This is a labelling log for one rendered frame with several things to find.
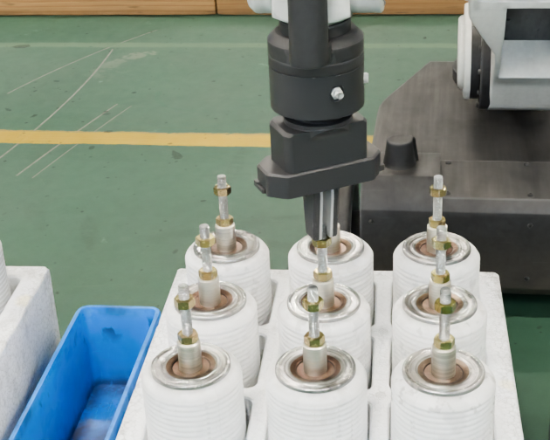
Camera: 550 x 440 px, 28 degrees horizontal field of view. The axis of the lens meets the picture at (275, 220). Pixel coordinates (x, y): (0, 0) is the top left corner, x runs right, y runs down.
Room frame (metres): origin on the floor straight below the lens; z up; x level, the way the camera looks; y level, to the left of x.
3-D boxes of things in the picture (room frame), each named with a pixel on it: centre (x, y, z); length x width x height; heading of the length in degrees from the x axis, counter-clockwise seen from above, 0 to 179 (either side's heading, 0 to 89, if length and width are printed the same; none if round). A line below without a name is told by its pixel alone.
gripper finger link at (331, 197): (0.97, -0.06, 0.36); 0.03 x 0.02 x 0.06; 21
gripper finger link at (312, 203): (0.96, -0.03, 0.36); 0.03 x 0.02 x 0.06; 21
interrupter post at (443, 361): (0.83, -0.15, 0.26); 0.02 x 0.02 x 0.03
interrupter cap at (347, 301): (0.96, -0.05, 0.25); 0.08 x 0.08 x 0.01
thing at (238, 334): (0.98, 0.07, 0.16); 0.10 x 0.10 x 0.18
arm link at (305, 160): (0.96, -0.05, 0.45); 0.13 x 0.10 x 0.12; 111
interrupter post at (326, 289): (0.96, -0.05, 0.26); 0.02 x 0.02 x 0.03
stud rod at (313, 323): (0.85, -0.03, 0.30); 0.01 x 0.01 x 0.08
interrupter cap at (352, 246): (1.08, -0.06, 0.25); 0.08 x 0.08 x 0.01
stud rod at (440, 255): (0.95, -0.16, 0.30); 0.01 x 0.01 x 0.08
